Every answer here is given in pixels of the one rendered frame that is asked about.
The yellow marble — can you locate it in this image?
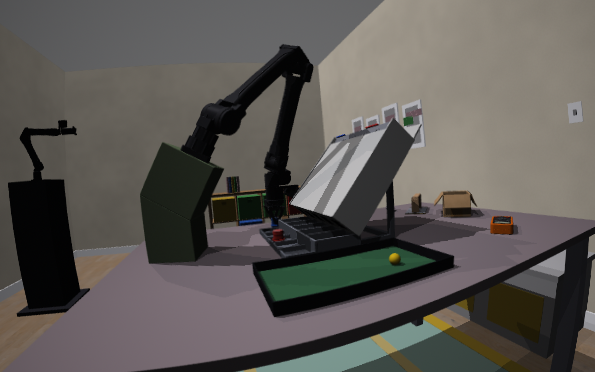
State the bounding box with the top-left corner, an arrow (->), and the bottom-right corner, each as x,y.
389,253 -> 401,265

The orange digital multimeter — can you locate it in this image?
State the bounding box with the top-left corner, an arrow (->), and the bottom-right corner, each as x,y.
490,216 -> 513,234

